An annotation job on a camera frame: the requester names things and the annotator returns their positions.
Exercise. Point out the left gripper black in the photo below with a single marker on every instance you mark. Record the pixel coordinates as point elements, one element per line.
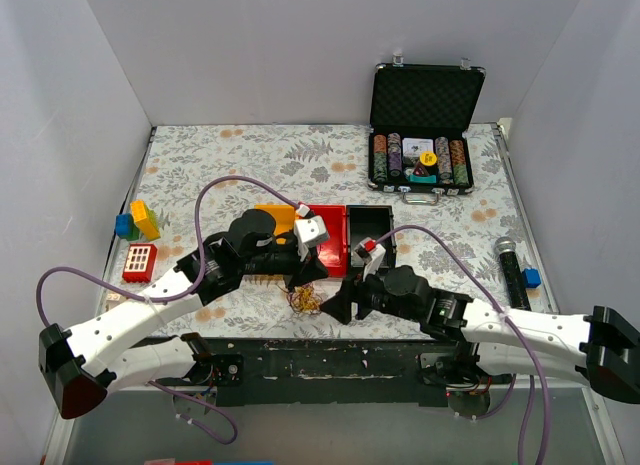
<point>301,264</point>

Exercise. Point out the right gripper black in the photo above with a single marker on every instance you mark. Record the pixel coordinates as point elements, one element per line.
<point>357,299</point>

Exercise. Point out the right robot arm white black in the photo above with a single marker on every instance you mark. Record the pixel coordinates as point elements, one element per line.
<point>600,349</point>

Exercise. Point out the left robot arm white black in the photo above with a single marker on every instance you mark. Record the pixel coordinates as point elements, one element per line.
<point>85,363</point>

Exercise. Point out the red plastic bin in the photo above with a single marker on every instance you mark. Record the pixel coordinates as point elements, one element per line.
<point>333,252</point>

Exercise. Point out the yellow plastic bin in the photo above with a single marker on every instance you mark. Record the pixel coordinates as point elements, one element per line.
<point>284,216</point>

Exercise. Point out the black plastic bin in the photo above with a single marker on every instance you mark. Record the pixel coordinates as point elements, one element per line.
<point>365,221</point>

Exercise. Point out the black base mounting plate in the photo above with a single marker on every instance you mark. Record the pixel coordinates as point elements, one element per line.
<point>323,371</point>

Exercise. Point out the floral patterned table mat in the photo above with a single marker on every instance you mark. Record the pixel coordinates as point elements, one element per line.
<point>197,179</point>

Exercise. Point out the black poker chip case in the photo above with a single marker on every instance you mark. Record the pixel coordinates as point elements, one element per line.
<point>418,119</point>

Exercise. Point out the black handheld microphone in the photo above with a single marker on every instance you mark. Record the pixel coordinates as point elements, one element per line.
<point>505,249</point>

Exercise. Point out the red white toy brick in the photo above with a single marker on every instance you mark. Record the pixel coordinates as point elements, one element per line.
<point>139,263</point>

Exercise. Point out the stacked colourful toy bricks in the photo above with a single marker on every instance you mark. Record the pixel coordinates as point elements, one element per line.
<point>139,222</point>

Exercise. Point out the small blue block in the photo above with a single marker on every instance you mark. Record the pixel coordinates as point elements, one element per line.
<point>531,278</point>

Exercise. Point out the small red white toy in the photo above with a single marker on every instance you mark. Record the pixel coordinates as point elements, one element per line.
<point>112,300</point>

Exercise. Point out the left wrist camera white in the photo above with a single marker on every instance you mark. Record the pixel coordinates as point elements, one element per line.
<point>311,231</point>

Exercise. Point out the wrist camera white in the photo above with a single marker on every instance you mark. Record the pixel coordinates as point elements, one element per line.
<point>311,231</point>
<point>371,254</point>

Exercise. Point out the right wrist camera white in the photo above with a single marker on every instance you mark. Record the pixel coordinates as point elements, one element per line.
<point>371,254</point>

